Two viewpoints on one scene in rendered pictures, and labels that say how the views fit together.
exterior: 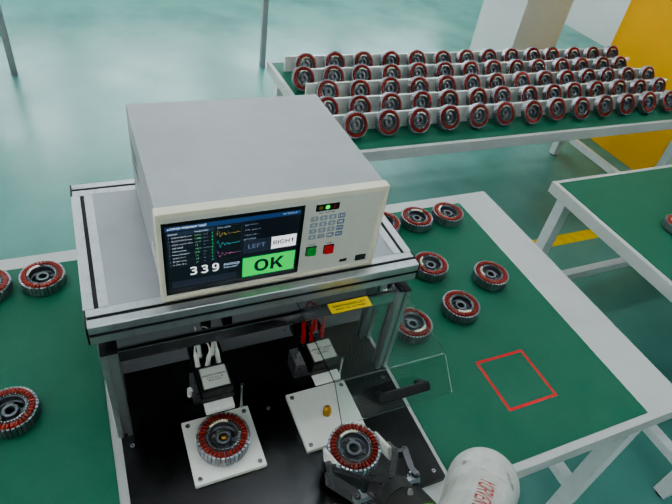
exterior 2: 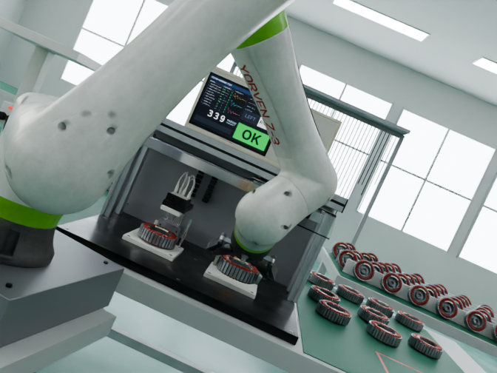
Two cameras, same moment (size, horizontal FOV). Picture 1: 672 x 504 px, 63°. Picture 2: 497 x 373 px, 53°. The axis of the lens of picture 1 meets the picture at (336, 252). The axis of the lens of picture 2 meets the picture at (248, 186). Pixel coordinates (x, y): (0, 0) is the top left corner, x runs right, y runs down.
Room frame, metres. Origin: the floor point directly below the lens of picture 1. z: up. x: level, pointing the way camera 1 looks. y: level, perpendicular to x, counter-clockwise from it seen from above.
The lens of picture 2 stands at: (-0.49, -0.72, 1.12)
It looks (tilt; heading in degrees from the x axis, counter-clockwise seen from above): 3 degrees down; 32
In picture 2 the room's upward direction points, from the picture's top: 24 degrees clockwise
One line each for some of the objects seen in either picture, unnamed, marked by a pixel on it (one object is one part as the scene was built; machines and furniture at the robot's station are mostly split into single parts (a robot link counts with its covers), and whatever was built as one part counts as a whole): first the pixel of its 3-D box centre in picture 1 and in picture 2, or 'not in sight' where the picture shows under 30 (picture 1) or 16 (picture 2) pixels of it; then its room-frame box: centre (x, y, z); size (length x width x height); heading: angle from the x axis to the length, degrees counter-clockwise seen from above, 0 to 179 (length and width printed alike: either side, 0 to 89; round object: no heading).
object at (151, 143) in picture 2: (269, 322); (232, 179); (0.75, 0.11, 1.03); 0.62 x 0.01 x 0.03; 120
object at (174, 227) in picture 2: (207, 384); (168, 230); (0.73, 0.24, 0.80); 0.08 x 0.05 x 0.06; 120
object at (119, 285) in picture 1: (242, 231); (245, 160); (0.94, 0.22, 1.09); 0.68 x 0.44 x 0.05; 120
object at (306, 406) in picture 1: (326, 414); (231, 279); (0.72, -0.05, 0.78); 0.15 x 0.15 x 0.01; 30
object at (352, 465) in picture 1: (353, 449); (237, 269); (0.61, -0.11, 0.84); 0.11 x 0.11 x 0.04
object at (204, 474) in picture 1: (223, 444); (154, 243); (0.60, 0.16, 0.78); 0.15 x 0.15 x 0.01; 30
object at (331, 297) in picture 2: not in sight; (324, 296); (1.19, -0.15, 0.77); 0.11 x 0.11 x 0.04
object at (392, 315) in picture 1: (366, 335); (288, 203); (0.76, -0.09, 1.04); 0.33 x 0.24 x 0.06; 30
